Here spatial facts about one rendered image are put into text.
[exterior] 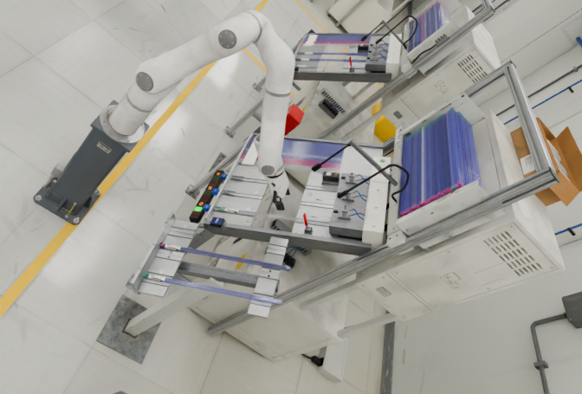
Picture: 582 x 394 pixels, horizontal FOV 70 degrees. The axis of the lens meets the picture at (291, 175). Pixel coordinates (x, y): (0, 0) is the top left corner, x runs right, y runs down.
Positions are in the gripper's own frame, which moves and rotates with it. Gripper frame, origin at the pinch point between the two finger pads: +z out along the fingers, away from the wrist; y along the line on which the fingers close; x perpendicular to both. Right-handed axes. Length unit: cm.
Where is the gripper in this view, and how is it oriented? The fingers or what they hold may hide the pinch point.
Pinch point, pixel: (283, 200)
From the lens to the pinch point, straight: 173.3
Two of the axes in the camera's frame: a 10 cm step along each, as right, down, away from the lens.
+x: -9.5, 0.2, 3.2
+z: 2.2, 7.8, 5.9
